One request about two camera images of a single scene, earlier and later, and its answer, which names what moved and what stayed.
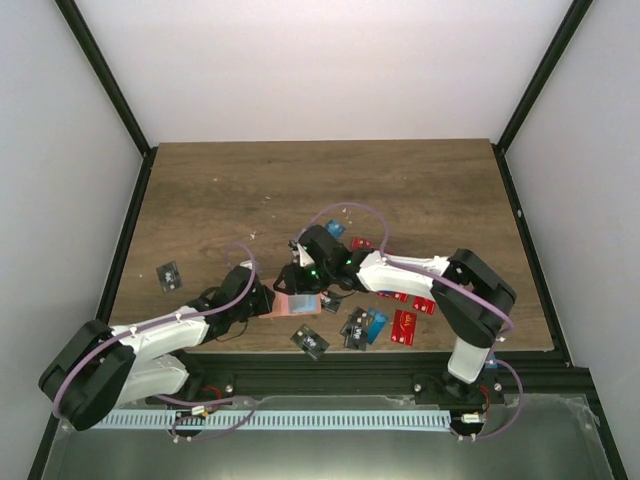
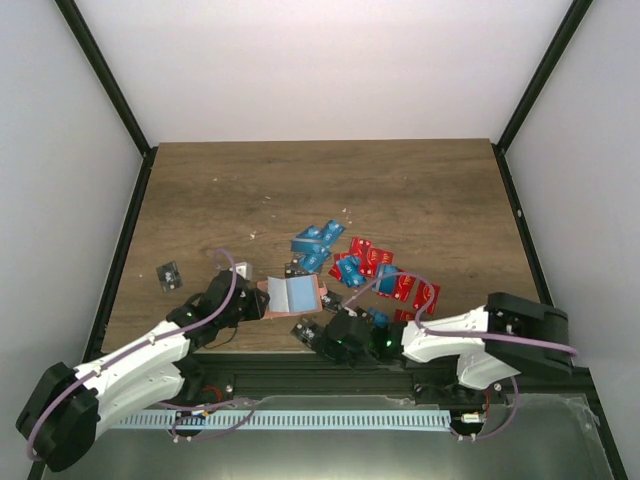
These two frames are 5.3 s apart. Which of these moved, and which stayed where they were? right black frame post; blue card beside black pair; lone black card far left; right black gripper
Moved: right black gripper
Stayed: right black frame post; blue card beside black pair; lone black card far left
